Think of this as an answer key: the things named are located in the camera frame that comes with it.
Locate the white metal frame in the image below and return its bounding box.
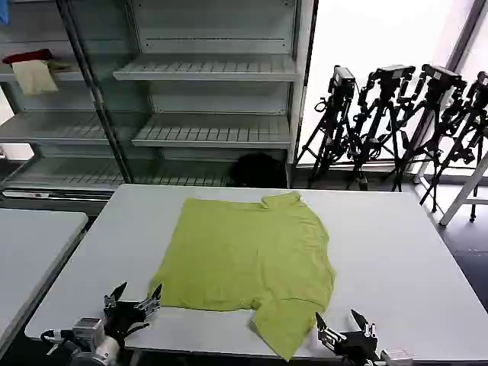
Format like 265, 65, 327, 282
438, 146, 488, 226

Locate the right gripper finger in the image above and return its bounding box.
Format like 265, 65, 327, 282
350, 309, 377, 337
315, 311, 341, 346

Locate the white side table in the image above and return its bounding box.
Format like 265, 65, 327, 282
0, 208, 89, 346

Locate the black tripod with camera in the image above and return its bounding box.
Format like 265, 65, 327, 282
345, 64, 417, 192
296, 65, 361, 191
419, 70, 488, 223
391, 63, 469, 214

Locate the black bag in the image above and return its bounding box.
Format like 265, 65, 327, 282
228, 152, 287, 188

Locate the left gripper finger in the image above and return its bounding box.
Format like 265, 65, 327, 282
138, 283, 163, 312
103, 281, 128, 310

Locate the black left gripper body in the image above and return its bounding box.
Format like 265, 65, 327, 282
101, 300, 151, 346

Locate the grey shelf with cloths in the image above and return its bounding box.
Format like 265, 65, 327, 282
0, 0, 129, 194

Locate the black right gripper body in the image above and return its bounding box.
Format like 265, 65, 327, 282
336, 330, 384, 366

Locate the grey shelf unit glass door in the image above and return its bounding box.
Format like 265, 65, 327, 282
56, 0, 318, 190

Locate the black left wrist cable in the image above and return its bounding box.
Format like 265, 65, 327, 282
39, 329, 77, 358

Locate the green t-shirt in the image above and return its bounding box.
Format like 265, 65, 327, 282
147, 191, 337, 362

